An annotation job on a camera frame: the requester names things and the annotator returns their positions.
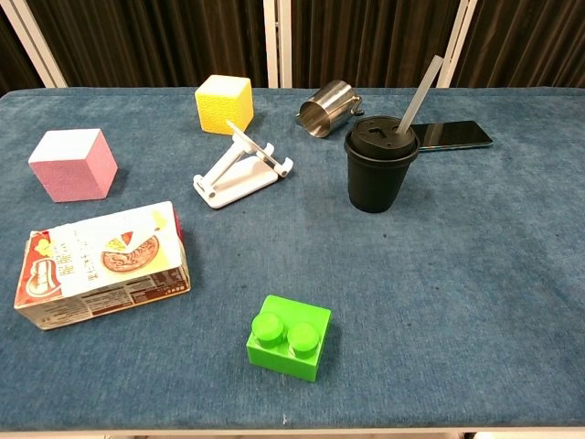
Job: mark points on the black lidded coffee cup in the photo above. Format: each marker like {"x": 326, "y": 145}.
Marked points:
{"x": 377, "y": 174}

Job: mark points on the transparent plastic straw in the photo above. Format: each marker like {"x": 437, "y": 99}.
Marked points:
{"x": 418, "y": 96}

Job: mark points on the pink foam cube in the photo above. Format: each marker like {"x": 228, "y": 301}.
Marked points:
{"x": 73, "y": 167}

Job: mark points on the stainless steel cup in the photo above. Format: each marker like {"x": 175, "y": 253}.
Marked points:
{"x": 326, "y": 110}

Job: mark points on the black smartphone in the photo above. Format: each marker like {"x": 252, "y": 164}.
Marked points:
{"x": 452, "y": 134}

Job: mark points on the red white snack carton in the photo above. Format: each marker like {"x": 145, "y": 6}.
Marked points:
{"x": 100, "y": 267}

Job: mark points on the blue table cloth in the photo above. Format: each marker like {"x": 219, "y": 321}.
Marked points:
{"x": 411, "y": 297}

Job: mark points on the white slanted frame post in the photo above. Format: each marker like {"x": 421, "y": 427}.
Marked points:
{"x": 34, "y": 41}
{"x": 457, "y": 43}

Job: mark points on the green toy building brick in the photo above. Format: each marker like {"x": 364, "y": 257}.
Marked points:
{"x": 290, "y": 338}

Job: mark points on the yellow foam cube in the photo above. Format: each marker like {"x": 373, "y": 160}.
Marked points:
{"x": 224, "y": 107}

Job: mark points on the white folding phone stand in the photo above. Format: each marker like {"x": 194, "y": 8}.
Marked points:
{"x": 237, "y": 171}

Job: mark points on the white upright frame post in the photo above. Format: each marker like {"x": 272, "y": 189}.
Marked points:
{"x": 277, "y": 43}

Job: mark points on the dark pleated curtain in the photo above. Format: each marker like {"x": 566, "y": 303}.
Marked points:
{"x": 160, "y": 41}

